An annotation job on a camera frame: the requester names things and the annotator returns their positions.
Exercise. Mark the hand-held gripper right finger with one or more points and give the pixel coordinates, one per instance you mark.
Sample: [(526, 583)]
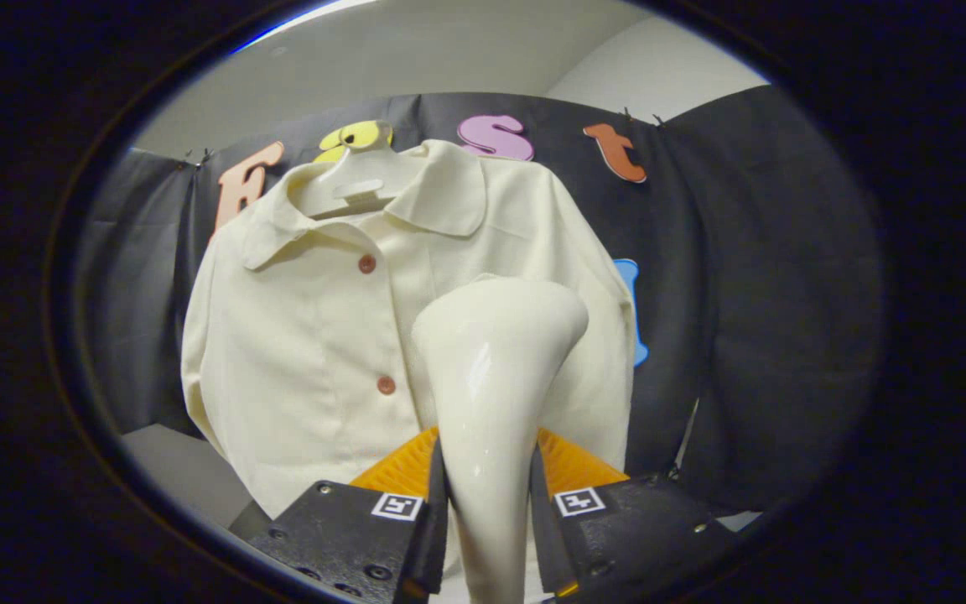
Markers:
[(634, 528)]

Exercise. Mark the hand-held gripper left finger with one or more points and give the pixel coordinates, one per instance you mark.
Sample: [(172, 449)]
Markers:
[(349, 533)]

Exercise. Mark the cream button shirt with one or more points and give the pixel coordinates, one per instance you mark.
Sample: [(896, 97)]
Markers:
[(298, 335)]

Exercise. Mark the white garment steamer head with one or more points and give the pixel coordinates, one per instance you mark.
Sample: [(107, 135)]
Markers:
[(491, 377)]

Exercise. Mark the thin grey stand pole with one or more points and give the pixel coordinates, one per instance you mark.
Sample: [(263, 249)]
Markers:
[(686, 436)]

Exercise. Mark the grey drawer cabinet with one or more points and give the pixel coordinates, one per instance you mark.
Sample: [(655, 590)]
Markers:
[(181, 470)]

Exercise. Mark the black backdrop cloth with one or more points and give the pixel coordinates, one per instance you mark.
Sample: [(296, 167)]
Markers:
[(743, 294)]

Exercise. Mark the white plastic hanger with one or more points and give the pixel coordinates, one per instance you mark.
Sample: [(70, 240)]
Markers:
[(349, 189)]

